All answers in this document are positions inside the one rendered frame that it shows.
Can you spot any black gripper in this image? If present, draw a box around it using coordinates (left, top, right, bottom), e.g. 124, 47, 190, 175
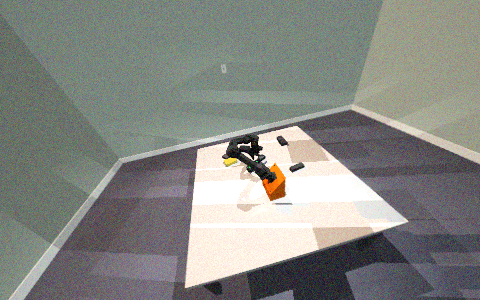
246, 147, 266, 163

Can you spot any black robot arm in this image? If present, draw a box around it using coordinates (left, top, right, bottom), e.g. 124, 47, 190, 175
226, 135, 277, 183

